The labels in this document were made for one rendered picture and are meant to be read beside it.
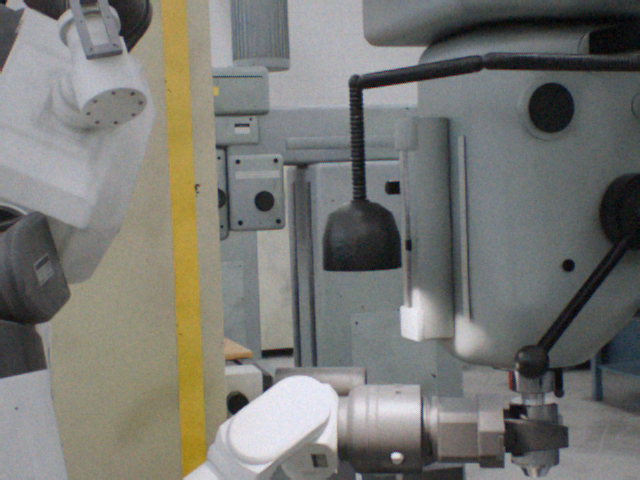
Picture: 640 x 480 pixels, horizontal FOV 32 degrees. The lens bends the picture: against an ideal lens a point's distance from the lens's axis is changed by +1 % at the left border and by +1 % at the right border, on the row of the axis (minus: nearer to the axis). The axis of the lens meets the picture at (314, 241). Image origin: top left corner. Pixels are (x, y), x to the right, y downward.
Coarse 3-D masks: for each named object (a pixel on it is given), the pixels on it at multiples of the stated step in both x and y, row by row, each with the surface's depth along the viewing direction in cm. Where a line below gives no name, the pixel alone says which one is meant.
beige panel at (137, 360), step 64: (192, 0) 271; (192, 64) 271; (192, 128) 272; (192, 192) 272; (128, 256) 268; (192, 256) 273; (64, 320) 264; (128, 320) 269; (192, 320) 273; (64, 384) 265; (128, 384) 269; (192, 384) 274; (64, 448) 265; (128, 448) 270; (192, 448) 275
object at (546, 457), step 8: (512, 416) 109; (520, 416) 108; (528, 416) 107; (536, 416) 107; (544, 416) 107; (552, 416) 108; (512, 456) 109; (520, 456) 108; (528, 456) 108; (536, 456) 107; (544, 456) 108; (552, 456) 108; (520, 464) 108; (528, 464) 108; (536, 464) 108; (544, 464) 108; (552, 464) 108
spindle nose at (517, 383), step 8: (512, 376) 108; (520, 376) 108; (544, 376) 107; (552, 376) 108; (512, 384) 108; (520, 384) 108; (528, 384) 107; (536, 384) 107; (544, 384) 107; (552, 384) 108; (520, 392) 108; (528, 392) 107; (536, 392) 107; (544, 392) 107
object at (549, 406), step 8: (512, 400) 110; (520, 400) 110; (544, 400) 109; (552, 400) 109; (512, 408) 109; (520, 408) 108; (528, 408) 107; (536, 408) 107; (544, 408) 107; (552, 408) 108
